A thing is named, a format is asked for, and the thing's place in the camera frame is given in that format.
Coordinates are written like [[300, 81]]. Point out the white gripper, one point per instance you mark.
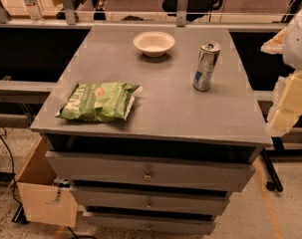
[[299, 42]]

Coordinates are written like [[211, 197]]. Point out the green jalapeno chip bag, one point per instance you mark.
[[102, 102]]

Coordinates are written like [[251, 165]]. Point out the silver blue energy drink can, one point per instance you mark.
[[207, 59]]

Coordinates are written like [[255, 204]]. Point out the black office chair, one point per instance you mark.
[[195, 8]]

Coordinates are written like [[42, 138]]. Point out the white paper bowl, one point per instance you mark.
[[154, 43]]

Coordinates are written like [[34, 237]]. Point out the grey drawer cabinet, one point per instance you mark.
[[174, 162]]

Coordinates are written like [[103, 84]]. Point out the clear plastic water bottle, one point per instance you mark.
[[34, 10]]

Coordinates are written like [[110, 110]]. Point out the open wooden drawer box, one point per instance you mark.
[[44, 199]]

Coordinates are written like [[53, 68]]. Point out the metal railing frame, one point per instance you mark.
[[232, 12]]

